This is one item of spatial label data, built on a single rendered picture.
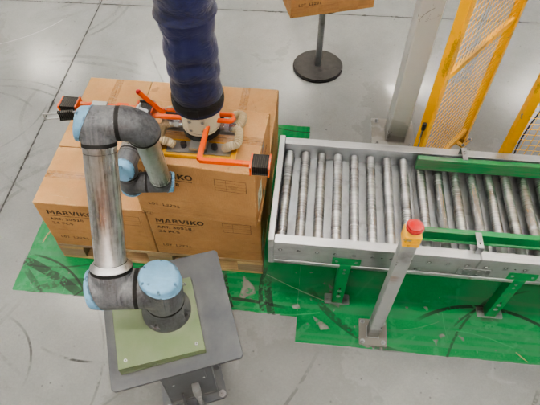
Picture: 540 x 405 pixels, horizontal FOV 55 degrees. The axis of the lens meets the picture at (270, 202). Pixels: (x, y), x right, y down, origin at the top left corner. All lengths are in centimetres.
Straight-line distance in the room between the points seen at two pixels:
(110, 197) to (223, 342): 72
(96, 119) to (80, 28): 332
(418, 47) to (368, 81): 105
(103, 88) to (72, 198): 86
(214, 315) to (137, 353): 33
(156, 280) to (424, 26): 210
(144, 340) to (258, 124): 111
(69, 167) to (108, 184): 125
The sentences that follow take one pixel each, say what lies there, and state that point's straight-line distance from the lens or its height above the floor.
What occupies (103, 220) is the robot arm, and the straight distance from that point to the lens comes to 182.
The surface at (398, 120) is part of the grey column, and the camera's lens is 363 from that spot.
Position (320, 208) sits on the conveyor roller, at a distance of 265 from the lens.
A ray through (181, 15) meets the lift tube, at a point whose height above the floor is 165.
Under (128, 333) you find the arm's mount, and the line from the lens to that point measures 210.
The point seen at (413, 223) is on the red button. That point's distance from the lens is 206.
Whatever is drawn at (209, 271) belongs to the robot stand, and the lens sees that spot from 222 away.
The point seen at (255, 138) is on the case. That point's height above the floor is 94.
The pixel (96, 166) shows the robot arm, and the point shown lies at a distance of 176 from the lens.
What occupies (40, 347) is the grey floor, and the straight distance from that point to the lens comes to 312.
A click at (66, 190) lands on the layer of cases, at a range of 292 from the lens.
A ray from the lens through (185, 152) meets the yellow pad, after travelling 234.
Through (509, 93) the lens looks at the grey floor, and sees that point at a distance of 447.
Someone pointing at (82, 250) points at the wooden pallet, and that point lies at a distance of 322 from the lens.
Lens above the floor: 268
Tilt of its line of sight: 53 degrees down
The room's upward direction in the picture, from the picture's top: straight up
